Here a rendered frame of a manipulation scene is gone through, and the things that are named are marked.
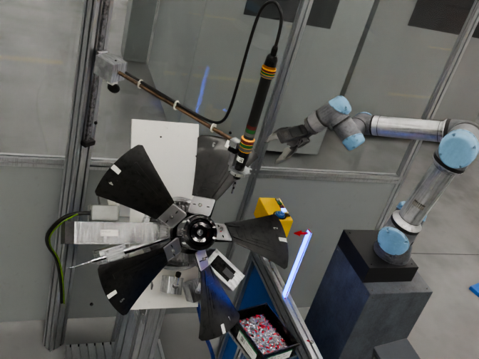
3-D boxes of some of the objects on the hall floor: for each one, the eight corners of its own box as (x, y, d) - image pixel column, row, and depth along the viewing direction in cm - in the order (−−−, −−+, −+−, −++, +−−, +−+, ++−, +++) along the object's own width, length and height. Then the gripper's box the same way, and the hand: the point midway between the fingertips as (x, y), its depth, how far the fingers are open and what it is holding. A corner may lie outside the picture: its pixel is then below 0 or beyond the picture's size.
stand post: (107, 378, 288) (148, 179, 230) (125, 377, 292) (171, 180, 233) (107, 386, 285) (150, 186, 226) (127, 384, 288) (173, 186, 230)
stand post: (113, 420, 271) (148, 267, 224) (133, 418, 274) (172, 267, 228) (115, 429, 267) (150, 276, 221) (135, 427, 271) (174, 275, 224)
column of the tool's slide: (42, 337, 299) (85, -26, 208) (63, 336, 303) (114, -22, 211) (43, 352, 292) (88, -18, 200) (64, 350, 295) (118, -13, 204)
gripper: (328, 142, 228) (286, 169, 238) (310, 108, 231) (269, 136, 242) (317, 142, 220) (275, 169, 231) (299, 107, 224) (258, 137, 235)
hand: (270, 152), depth 234 cm, fingers open, 8 cm apart
